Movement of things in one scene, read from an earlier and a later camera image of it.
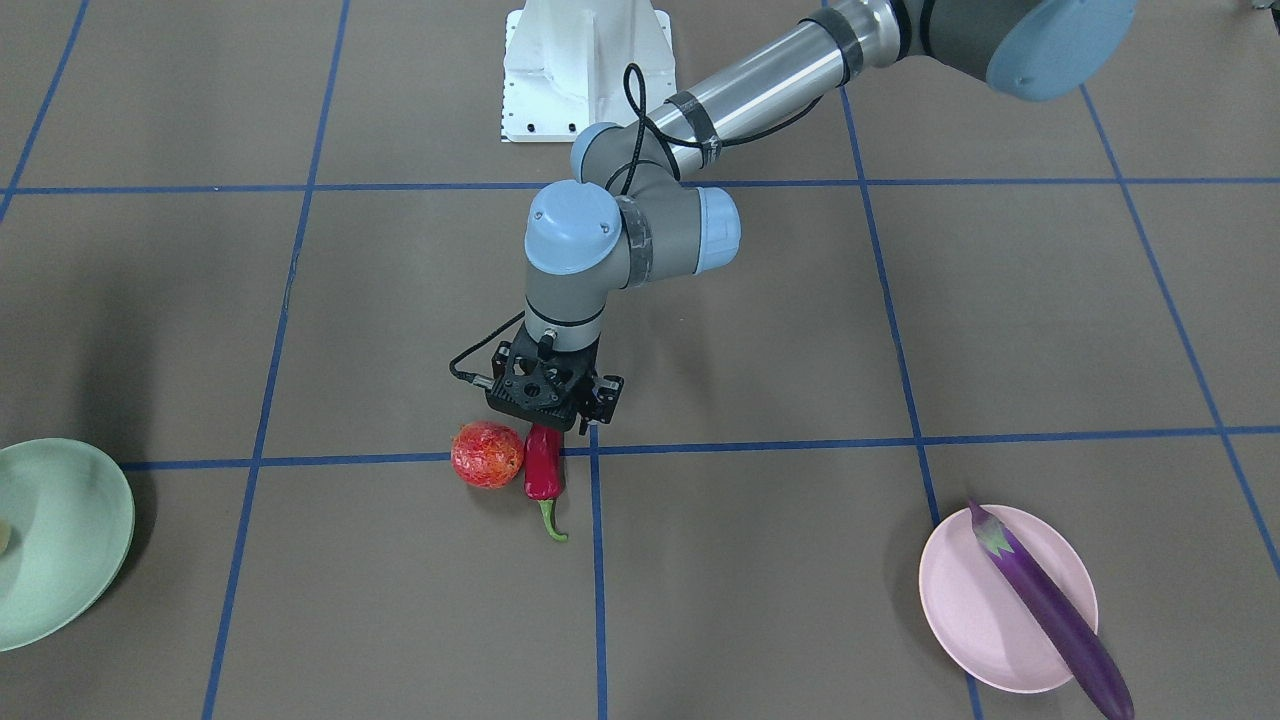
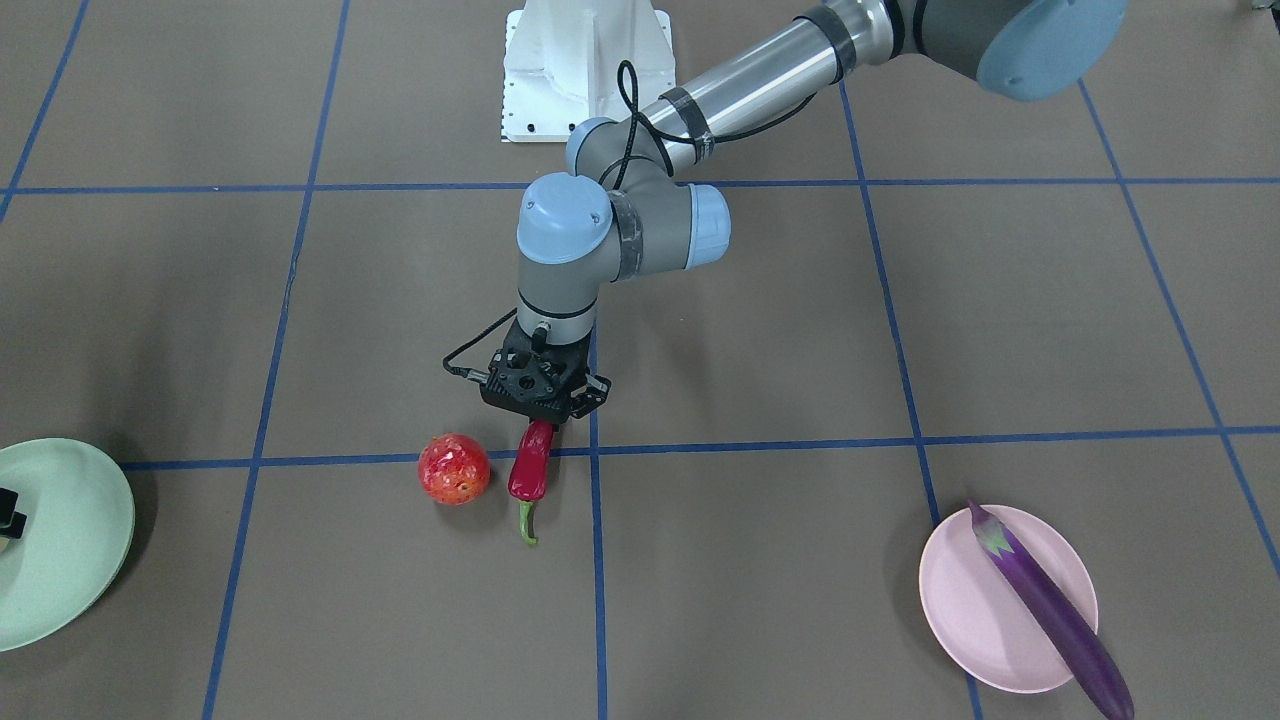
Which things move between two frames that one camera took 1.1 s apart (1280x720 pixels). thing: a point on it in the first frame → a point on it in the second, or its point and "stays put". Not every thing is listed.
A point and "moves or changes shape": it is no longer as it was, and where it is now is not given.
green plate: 71,516 stays put
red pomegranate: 487,454 → 453,469
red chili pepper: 544,470 moves or changes shape
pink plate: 974,617 stays put
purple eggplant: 1080,639 stays put
